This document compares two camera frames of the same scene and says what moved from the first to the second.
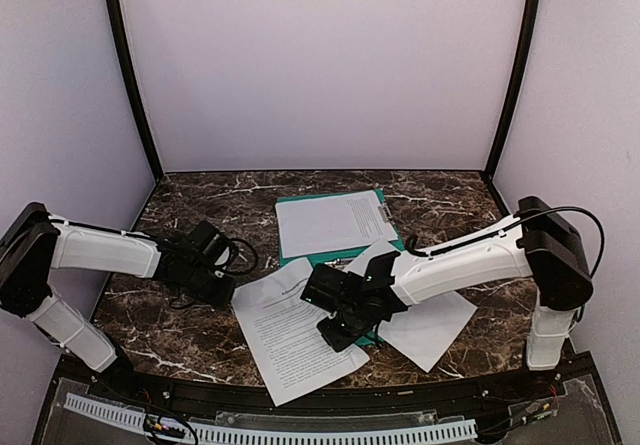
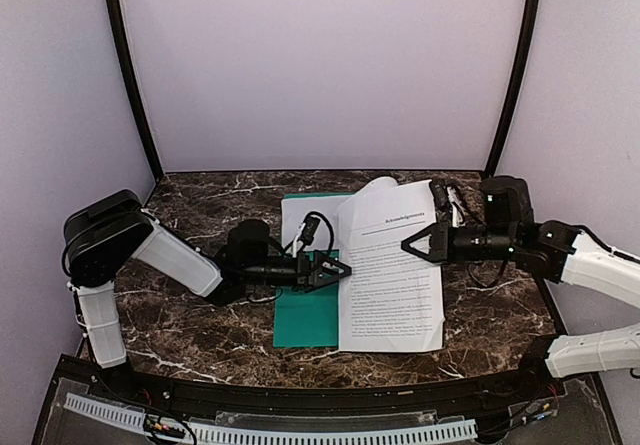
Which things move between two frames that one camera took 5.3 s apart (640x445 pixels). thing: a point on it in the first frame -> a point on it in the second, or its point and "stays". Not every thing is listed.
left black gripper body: (209, 288) -> (310, 269)
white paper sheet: (332, 223) stays
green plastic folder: (335, 228) -> (308, 319)
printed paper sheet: (292, 357) -> (392, 300)
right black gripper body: (338, 333) -> (444, 242)
